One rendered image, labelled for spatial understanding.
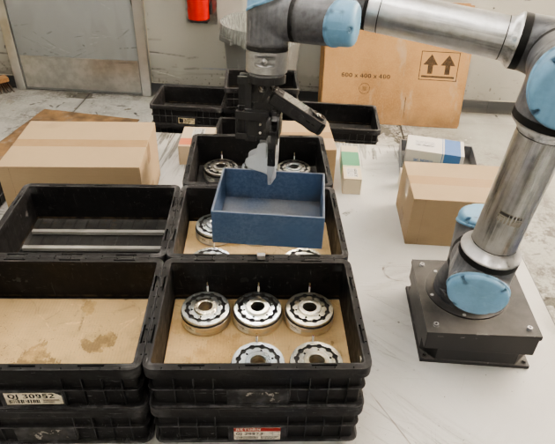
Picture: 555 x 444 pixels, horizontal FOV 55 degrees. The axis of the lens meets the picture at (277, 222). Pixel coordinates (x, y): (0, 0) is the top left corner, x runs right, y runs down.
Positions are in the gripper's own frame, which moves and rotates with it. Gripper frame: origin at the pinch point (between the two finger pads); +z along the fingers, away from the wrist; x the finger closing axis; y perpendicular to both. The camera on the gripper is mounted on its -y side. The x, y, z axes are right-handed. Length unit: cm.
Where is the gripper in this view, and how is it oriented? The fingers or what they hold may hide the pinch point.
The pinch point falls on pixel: (273, 177)
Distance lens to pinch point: 106.2
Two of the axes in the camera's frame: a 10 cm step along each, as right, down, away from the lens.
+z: -0.4, 8.9, 4.6
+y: -9.9, -0.8, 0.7
